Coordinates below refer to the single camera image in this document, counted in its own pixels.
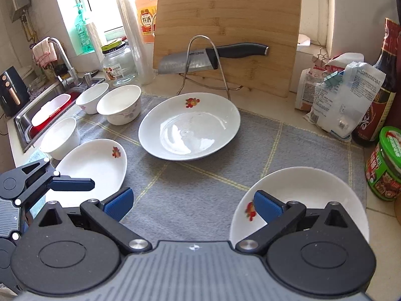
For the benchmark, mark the orange liquid bottle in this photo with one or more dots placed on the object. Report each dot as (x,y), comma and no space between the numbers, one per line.
(145,15)

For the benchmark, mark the metal sink cylinder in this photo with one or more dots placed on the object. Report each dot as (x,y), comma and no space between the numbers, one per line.
(87,78)

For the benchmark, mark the thick plastic wrap roll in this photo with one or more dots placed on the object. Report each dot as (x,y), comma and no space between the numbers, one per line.
(137,53)

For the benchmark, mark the small white plate red flower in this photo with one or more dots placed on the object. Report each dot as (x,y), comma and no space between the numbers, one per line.
(91,166)
(313,188)

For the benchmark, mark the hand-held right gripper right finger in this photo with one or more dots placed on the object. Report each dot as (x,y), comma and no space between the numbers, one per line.
(268,207)

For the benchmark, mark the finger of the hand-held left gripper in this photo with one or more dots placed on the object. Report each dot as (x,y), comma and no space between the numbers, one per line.
(73,184)

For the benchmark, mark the metal faucet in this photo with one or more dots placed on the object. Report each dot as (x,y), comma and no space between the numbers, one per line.
(67,62)

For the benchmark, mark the white plastic bag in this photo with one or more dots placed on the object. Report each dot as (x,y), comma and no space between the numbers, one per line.
(344,106)

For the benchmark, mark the red and white bag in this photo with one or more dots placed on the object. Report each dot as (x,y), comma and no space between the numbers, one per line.
(308,94)

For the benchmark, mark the red basin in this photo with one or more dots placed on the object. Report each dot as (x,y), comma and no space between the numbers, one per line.
(73,98)

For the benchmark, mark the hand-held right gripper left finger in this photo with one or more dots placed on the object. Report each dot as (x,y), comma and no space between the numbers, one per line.
(119,205)

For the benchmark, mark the white box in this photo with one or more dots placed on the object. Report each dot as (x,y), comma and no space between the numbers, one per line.
(302,65)

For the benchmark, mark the white bowl with pink flowers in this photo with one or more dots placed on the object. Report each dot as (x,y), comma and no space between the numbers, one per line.
(92,95)

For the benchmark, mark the dark soy sauce bottle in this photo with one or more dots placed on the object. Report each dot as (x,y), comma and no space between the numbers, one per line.
(382,106)

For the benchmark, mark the white bowl with purple flowers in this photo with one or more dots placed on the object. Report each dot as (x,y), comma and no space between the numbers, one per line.
(119,103)

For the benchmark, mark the black air fryer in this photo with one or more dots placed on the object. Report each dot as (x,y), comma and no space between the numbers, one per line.
(11,91)

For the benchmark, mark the green clip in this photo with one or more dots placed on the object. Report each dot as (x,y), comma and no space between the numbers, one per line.
(333,80)

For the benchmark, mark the white tray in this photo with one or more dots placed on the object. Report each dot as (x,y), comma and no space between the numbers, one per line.
(50,109)

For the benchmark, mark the green dish soap bottle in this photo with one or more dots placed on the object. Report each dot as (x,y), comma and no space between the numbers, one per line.
(82,31)

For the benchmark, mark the thin plastic wrap roll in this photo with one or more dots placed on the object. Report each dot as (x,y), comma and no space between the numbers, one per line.
(95,37)

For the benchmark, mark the glass jar with lid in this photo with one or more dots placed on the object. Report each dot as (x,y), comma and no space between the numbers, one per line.
(120,65)

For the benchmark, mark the green-lidded tub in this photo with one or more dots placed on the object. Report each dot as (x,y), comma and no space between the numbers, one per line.
(387,169)

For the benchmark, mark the bamboo cutting board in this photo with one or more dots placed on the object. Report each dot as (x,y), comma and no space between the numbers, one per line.
(235,12)

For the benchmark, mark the pink checkered dishcloth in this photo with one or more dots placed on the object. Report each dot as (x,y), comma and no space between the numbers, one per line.
(44,51)

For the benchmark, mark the plain white bowl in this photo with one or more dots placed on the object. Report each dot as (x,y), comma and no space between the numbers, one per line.
(59,134)

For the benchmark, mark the grey checked mat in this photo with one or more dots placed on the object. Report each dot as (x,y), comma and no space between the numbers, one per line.
(203,188)

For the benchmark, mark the steel sink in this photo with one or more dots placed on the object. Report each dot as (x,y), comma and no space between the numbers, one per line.
(25,119)

